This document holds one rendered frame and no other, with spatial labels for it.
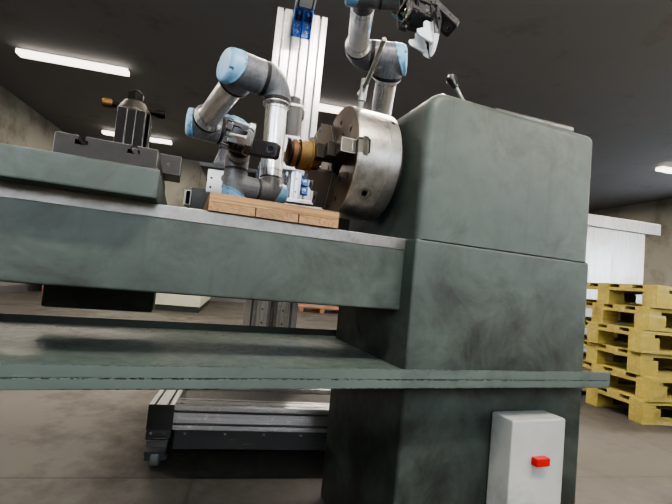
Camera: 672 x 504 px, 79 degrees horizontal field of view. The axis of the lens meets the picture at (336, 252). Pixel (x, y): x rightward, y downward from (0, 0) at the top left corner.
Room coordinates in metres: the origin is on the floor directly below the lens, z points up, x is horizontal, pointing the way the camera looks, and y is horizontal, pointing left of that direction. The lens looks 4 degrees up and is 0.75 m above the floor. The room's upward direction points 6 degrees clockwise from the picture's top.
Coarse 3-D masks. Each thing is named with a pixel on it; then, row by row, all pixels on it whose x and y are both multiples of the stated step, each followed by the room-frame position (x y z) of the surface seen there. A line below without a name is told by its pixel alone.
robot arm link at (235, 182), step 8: (224, 168) 1.30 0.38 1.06; (232, 168) 1.28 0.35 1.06; (240, 168) 1.28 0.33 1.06; (224, 176) 1.29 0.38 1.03; (232, 176) 1.28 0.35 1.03; (240, 176) 1.29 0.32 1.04; (248, 176) 1.33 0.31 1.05; (224, 184) 1.29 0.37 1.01; (232, 184) 1.28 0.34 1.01; (240, 184) 1.29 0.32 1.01; (248, 184) 1.30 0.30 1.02; (256, 184) 1.32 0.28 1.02; (224, 192) 1.28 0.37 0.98; (232, 192) 1.28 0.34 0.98; (240, 192) 1.29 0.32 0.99; (248, 192) 1.31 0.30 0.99; (256, 192) 1.32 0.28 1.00
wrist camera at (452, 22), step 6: (432, 0) 1.02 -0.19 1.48; (438, 0) 1.03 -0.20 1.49; (438, 6) 1.02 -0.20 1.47; (444, 6) 1.03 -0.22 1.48; (444, 12) 1.02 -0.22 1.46; (450, 12) 1.03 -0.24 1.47; (444, 18) 1.03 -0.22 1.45; (450, 18) 1.03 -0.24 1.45; (456, 18) 1.04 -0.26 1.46; (444, 24) 1.04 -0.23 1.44; (450, 24) 1.04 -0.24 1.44; (456, 24) 1.04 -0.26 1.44; (444, 30) 1.06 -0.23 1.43; (450, 30) 1.05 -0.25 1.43
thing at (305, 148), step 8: (288, 144) 1.12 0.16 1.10; (296, 144) 1.08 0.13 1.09; (304, 144) 1.09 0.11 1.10; (312, 144) 1.10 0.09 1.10; (288, 152) 1.14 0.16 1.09; (296, 152) 1.08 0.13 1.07; (304, 152) 1.09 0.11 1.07; (312, 152) 1.09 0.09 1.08; (288, 160) 1.10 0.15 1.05; (296, 160) 1.09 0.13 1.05; (304, 160) 1.09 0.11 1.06; (312, 160) 1.09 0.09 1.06; (296, 168) 1.12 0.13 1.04; (304, 168) 1.12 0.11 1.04
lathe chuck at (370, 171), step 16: (352, 112) 1.08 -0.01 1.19; (368, 112) 1.08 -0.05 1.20; (336, 128) 1.19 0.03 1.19; (352, 128) 1.07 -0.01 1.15; (368, 128) 1.03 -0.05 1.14; (384, 128) 1.06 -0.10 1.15; (384, 144) 1.04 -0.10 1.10; (352, 160) 1.05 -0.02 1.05; (368, 160) 1.03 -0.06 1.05; (384, 160) 1.04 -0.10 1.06; (352, 176) 1.04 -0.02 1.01; (368, 176) 1.04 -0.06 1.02; (384, 176) 1.05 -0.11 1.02; (336, 192) 1.14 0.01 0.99; (352, 192) 1.06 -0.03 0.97; (336, 208) 1.13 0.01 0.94; (352, 208) 1.11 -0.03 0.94; (368, 208) 1.11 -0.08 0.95
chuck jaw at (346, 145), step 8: (320, 144) 1.08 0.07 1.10; (328, 144) 1.06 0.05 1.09; (336, 144) 1.06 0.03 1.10; (344, 144) 1.02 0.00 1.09; (352, 144) 1.03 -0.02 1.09; (360, 144) 1.02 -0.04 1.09; (368, 144) 1.03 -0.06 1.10; (320, 152) 1.08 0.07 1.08; (328, 152) 1.06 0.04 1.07; (336, 152) 1.05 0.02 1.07; (344, 152) 1.03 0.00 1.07; (352, 152) 1.03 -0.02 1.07; (320, 160) 1.11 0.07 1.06; (328, 160) 1.10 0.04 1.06; (336, 160) 1.10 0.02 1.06; (344, 160) 1.09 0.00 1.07
